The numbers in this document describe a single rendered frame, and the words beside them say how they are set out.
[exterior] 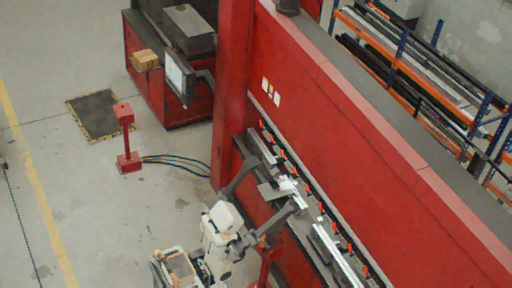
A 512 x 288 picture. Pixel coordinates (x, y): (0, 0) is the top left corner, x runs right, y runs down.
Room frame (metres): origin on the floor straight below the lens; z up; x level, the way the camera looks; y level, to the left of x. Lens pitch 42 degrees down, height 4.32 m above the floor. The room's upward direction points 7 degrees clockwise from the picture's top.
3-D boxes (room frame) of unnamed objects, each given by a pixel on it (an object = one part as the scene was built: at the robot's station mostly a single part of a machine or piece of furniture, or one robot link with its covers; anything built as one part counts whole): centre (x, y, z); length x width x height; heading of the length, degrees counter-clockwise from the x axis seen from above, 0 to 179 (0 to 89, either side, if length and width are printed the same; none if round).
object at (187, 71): (3.94, 0.73, 1.42); 0.45 x 0.12 x 0.36; 36
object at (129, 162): (4.11, 1.33, 0.41); 0.25 x 0.20 x 0.83; 121
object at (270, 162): (3.66, -0.06, 0.92); 0.50 x 0.06 x 0.10; 31
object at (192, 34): (4.03, 0.69, 1.53); 0.51 x 0.25 x 0.85; 36
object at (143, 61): (4.68, 1.25, 1.04); 0.30 x 0.26 x 0.12; 34
